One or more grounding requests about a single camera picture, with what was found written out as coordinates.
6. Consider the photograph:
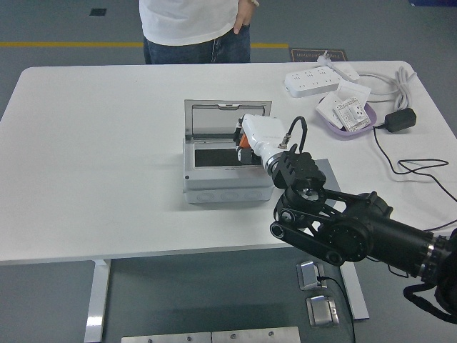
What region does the small white adapter box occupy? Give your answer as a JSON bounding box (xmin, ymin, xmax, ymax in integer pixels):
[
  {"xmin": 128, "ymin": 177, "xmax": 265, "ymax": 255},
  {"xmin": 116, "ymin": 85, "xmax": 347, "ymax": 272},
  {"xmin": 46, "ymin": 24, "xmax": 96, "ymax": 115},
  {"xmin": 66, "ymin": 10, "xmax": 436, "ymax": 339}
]
[{"xmin": 333, "ymin": 64, "xmax": 361, "ymax": 84}]

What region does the white left table leg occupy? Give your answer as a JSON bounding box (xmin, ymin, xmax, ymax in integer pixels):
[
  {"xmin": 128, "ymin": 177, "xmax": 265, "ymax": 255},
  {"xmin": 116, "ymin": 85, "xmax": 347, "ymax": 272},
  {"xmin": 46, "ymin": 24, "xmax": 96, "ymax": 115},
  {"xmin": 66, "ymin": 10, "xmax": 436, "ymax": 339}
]
[{"xmin": 84, "ymin": 259, "xmax": 112, "ymax": 343}]

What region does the white right table leg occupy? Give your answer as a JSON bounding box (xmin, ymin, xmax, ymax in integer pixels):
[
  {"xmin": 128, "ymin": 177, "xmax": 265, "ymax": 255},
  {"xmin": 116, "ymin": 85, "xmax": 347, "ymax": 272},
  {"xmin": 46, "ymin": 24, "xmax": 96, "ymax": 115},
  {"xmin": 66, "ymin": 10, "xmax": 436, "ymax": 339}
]
[{"xmin": 338, "ymin": 266, "xmax": 371, "ymax": 321}]

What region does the wide metal floor plate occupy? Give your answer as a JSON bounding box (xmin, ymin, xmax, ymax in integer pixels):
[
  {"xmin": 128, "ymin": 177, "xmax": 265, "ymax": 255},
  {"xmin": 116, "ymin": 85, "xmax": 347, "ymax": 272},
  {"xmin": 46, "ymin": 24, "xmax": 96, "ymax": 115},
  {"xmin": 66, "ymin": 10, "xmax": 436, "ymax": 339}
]
[{"xmin": 121, "ymin": 332, "xmax": 212, "ymax": 343}]

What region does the plain white socket panel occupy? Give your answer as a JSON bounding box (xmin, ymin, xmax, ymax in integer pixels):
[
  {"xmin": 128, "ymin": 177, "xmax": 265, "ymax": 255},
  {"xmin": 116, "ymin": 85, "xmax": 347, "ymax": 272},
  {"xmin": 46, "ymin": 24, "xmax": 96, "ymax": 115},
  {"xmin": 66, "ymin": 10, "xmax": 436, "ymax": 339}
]
[{"xmin": 337, "ymin": 80, "xmax": 372, "ymax": 105}]

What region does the white power strip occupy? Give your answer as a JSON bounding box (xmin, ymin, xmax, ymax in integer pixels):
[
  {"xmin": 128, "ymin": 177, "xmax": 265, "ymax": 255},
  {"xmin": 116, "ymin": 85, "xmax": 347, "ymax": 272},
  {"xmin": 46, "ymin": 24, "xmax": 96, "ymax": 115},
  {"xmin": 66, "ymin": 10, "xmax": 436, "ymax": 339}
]
[{"xmin": 283, "ymin": 66, "xmax": 343, "ymax": 98}]

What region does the thin black adapter cord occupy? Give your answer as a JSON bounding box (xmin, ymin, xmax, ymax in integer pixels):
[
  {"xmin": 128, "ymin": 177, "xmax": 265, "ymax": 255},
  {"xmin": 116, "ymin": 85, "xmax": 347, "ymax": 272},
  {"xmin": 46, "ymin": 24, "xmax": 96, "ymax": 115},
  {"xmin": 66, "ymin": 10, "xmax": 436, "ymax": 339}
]
[{"xmin": 372, "ymin": 121, "xmax": 457, "ymax": 233}]

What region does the labelled white socket panel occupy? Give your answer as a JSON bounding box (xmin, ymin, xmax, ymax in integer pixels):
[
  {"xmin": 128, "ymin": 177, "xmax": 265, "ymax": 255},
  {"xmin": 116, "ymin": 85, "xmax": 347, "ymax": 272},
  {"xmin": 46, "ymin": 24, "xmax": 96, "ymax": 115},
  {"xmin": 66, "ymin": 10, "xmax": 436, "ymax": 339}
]
[{"xmin": 333, "ymin": 98, "xmax": 371, "ymax": 132}]

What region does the black floor socket cable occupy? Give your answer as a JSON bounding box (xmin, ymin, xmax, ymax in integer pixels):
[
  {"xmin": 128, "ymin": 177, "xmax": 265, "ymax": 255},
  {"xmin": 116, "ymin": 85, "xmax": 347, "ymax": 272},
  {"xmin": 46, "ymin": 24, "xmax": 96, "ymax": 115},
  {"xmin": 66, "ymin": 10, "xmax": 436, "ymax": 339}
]
[{"xmin": 316, "ymin": 275, "xmax": 357, "ymax": 343}]

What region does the person's left hand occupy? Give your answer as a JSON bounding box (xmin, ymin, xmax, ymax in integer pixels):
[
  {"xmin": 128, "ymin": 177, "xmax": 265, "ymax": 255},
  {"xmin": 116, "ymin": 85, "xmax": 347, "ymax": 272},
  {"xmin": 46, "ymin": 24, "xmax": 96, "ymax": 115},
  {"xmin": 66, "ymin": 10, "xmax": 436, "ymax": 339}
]
[{"xmin": 233, "ymin": 0, "xmax": 261, "ymax": 35}]

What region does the white wall plug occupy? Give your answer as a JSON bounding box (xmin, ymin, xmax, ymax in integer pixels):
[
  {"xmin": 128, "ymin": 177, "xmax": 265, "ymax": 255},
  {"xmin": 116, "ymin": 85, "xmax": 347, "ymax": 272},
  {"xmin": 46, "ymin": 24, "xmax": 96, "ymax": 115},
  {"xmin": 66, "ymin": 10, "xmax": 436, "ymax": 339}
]
[{"xmin": 316, "ymin": 53, "xmax": 337, "ymax": 69}]

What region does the white coiled power cable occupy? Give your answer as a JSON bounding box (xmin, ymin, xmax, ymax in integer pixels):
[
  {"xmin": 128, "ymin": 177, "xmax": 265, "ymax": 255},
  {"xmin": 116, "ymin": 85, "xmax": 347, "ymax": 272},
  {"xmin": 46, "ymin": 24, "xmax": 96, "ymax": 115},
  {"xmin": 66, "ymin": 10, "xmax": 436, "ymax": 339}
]
[{"xmin": 356, "ymin": 66, "xmax": 418, "ymax": 112}]

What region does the grey plastic junction box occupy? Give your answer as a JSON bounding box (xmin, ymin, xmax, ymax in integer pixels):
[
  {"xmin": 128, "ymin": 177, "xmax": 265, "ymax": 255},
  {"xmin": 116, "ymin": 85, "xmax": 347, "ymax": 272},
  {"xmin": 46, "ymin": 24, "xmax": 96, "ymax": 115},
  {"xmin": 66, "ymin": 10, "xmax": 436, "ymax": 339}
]
[{"xmin": 181, "ymin": 137, "xmax": 278, "ymax": 205}]

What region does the black power adapter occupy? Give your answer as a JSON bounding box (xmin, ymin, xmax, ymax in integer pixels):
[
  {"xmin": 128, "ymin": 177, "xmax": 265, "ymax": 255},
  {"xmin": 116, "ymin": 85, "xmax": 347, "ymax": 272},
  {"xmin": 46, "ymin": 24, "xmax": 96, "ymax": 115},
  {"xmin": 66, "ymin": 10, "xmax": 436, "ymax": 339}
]
[{"xmin": 384, "ymin": 107, "xmax": 418, "ymax": 134}]

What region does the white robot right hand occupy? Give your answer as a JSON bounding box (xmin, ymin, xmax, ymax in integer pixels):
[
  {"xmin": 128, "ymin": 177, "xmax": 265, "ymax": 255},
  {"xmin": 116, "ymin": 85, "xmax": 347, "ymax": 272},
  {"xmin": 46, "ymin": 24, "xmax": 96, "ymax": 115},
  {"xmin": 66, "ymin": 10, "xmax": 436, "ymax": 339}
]
[{"xmin": 233, "ymin": 113, "xmax": 287, "ymax": 168}]

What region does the metal floor socket with cable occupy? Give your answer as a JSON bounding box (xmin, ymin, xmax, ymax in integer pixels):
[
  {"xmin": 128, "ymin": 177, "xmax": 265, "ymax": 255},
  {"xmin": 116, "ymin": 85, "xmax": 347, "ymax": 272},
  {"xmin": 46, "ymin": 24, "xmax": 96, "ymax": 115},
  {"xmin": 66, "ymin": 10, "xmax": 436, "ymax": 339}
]
[{"xmin": 296, "ymin": 262, "xmax": 328, "ymax": 291}]

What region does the purple plastic tray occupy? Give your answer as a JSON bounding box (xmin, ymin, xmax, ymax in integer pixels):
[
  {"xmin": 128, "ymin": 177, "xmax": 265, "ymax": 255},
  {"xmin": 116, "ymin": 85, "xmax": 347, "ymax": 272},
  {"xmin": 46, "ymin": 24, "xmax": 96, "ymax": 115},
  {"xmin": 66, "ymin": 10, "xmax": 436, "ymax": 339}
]
[{"xmin": 316, "ymin": 94, "xmax": 378, "ymax": 139}]

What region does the transparent hinged box lid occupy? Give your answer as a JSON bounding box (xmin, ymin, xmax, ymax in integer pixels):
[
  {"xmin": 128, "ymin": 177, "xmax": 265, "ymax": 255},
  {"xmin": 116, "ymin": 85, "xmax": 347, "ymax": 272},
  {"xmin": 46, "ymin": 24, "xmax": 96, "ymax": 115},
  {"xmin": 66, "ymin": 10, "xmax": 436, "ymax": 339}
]
[{"xmin": 184, "ymin": 99, "xmax": 273, "ymax": 141}]

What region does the grey block battery stand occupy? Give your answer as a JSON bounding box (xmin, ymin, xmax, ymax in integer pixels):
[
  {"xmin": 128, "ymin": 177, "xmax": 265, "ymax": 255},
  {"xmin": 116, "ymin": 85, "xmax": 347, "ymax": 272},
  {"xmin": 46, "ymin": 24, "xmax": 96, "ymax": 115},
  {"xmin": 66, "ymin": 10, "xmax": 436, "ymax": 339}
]
[{"xmin": 313, "ymin": 159, "xmax": 343, "ymax": 196}]

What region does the dark floor sign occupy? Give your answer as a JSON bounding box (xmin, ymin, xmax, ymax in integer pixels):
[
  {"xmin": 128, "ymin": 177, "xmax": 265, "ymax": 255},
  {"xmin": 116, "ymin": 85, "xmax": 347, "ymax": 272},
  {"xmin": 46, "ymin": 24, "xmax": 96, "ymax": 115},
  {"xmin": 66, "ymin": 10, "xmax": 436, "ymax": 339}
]
[{"xmin": 288, "ymin": 49, "xmax": 348, "ymax": 64}]

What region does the person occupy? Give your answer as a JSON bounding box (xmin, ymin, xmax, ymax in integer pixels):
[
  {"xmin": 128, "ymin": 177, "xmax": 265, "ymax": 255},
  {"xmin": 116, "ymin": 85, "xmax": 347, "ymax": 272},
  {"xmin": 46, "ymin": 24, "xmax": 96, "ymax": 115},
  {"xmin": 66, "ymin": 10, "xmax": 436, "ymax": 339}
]
[{"xmin": 139, "ymin": 0, "xmax": 253, "ymax": 65}]

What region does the white table leg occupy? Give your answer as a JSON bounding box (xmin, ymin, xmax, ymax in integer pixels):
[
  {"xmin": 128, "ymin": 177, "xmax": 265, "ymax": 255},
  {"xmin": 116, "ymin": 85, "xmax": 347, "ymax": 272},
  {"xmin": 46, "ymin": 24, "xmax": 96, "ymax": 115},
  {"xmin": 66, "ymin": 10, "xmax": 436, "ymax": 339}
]
[
  {"xmin": 84, "ymin": 259, "xmax": 112, "ymax": 343},
  {"xmin": 338, "ymin": 266, "xmax": 371, "ymax": 321}
]

